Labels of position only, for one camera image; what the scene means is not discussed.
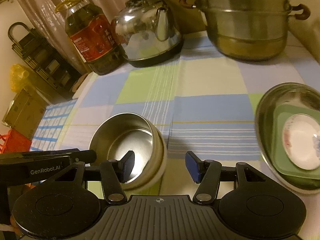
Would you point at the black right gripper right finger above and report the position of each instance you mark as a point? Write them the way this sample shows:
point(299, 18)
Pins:
point(205, 173)

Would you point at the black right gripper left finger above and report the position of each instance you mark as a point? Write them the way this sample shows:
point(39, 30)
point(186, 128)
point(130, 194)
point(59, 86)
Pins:
point(113, 174)

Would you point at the small steel round container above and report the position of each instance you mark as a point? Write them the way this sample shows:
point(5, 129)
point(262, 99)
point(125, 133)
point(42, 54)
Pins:
point(122, 133)

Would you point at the green square plastic plate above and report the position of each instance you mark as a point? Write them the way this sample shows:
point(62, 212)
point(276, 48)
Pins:
point(278, 156)

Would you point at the small floral ceramic saucer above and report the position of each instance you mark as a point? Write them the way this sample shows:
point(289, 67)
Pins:
point(300, 137)

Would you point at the left hand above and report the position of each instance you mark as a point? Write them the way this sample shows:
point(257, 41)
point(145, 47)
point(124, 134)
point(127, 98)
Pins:
point(14, 225)

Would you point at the red plastic basket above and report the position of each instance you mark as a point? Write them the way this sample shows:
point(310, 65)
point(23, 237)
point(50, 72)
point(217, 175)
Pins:
point(14, 141)

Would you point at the cream plastic bowl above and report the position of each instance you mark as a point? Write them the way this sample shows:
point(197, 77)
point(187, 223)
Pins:
point(150, 158)

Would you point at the cardboard box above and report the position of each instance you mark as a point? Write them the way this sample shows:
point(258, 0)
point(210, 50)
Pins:
point(24, 113)

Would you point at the blue patterned cloth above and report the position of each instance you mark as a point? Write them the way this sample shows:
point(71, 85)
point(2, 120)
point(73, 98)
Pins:
point(51, 125)

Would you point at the checkered tablecloth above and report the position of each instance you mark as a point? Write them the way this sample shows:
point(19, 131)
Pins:
point(201, 101)

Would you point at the yellow plastic bag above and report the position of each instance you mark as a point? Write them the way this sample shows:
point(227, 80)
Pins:
point(18, 77)

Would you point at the large stainless steel dish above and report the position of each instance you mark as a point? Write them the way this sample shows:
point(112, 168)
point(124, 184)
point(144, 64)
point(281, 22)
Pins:
point(294, 93)

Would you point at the stainless steel kettle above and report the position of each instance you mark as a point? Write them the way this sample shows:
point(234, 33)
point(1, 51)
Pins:
point(147, 32)

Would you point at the cooking oil bottle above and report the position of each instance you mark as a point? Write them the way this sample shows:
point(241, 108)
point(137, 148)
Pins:
point(90, 31)

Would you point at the stainless steel steamer pot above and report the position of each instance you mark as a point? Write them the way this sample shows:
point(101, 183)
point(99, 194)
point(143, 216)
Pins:
point(248, 30)

